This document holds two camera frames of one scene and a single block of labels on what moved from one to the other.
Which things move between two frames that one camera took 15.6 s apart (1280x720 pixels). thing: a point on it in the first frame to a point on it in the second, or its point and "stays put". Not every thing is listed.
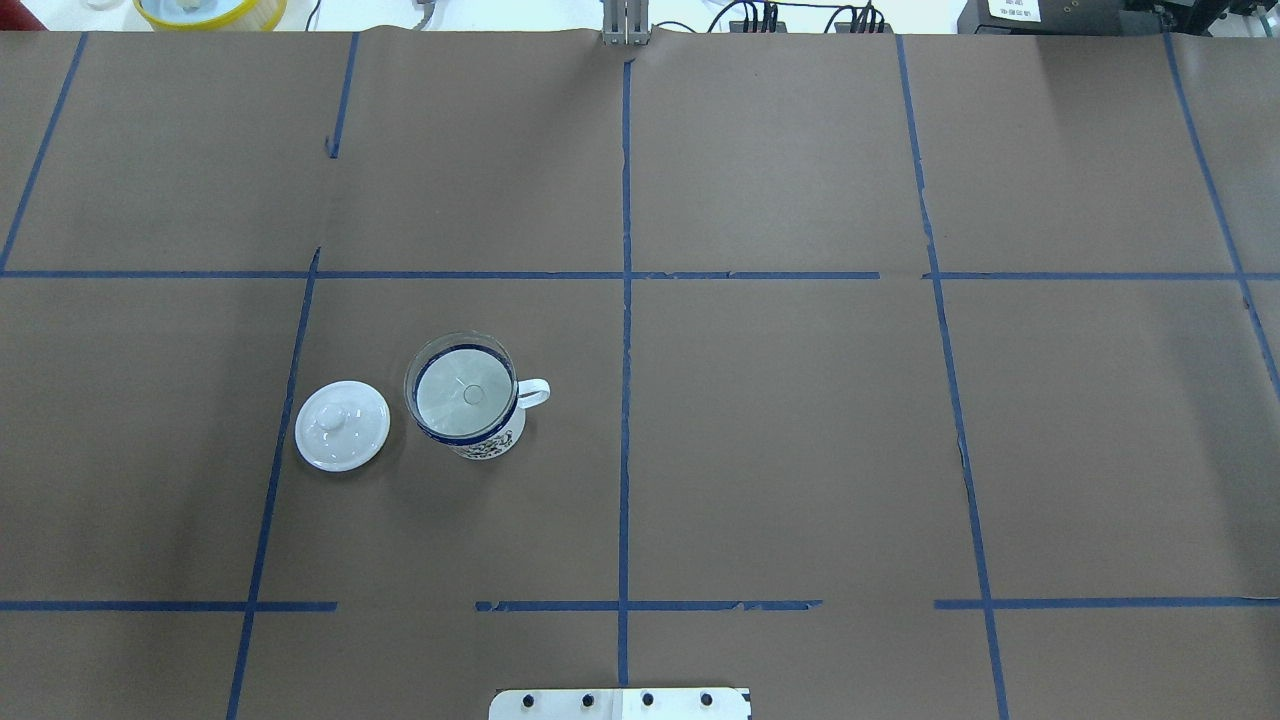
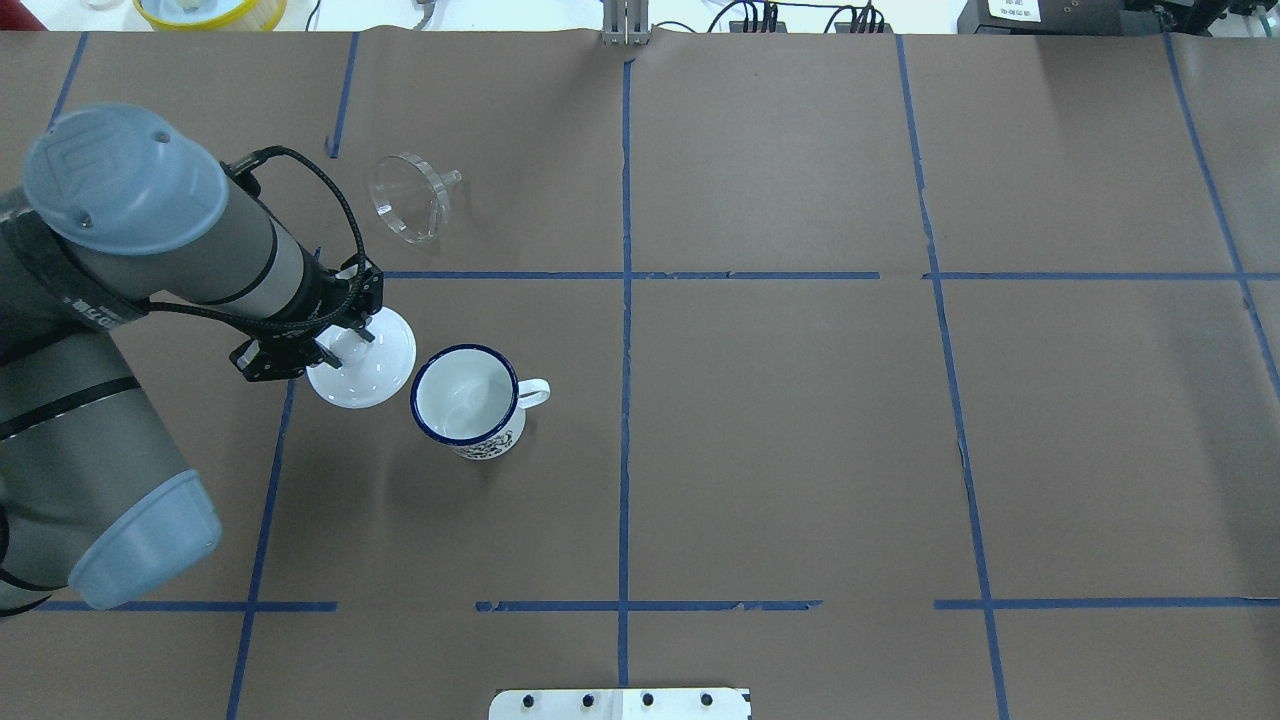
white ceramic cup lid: [342, 426] to [373, 371]
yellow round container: [213, 15] stays put
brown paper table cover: [349, 375] stays put
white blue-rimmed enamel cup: [469, 397] stays put
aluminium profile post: [626, 22] stays put
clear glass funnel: [462, 386] to [411, 197]
